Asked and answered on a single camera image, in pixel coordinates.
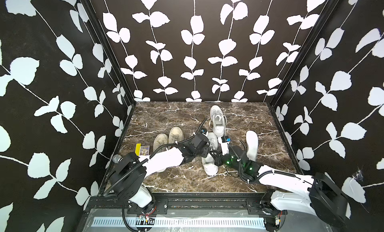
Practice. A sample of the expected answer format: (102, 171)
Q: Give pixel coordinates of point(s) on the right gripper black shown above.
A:
(219, 157)

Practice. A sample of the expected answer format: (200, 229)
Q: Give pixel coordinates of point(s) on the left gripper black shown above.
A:
(205, 150)

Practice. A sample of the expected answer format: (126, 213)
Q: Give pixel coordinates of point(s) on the white sneaker one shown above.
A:
(218, 121)
(209, 162)

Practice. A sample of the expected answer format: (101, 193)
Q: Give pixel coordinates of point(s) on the white shoe insole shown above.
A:
(252, 145)

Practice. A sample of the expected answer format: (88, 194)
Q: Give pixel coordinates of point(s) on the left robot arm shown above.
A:
(128, 175)

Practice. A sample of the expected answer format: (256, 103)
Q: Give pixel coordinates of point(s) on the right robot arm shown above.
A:
(316, 195)

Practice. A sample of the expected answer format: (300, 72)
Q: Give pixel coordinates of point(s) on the beige sneaker right one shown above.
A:
(175, 135)

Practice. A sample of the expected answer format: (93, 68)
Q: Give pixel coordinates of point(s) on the beige sneaker one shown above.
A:
(175, 135)
(160, 140)

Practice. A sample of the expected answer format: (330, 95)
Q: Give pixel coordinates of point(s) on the beige sneaker left one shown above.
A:
(160, 140)

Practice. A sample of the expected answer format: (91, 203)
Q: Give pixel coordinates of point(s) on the small printed card pack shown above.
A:
(144, 150)

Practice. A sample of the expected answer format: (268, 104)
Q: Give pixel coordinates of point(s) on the yellow small box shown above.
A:
(137, 149)

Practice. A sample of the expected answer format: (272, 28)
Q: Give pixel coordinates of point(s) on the white slotted cable duct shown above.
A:
(162, 222)

